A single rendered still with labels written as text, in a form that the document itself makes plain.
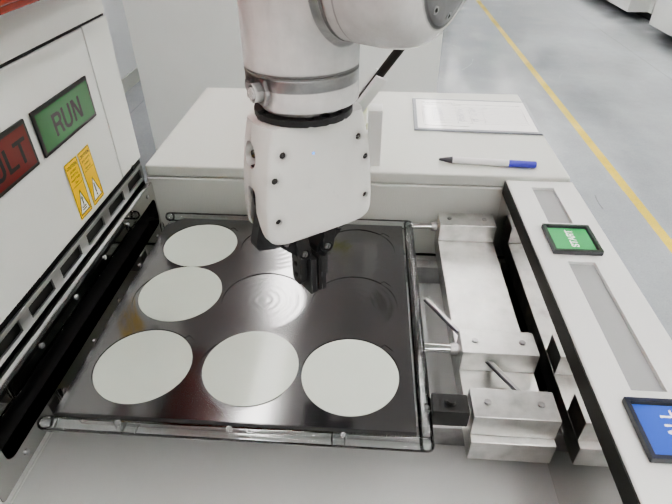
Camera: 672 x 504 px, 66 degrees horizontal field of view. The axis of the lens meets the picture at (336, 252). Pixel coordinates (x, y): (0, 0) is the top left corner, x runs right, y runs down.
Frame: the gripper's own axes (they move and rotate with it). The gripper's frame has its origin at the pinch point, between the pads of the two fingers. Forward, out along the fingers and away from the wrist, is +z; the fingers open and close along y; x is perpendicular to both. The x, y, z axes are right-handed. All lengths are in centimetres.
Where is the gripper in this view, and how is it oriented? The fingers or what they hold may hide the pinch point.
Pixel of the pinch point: (310, 266)
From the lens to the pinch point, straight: 48.0
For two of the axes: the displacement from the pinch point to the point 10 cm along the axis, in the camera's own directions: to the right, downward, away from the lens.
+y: 8.4, -3.2, 4.5
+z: 0.0, 8.2, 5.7
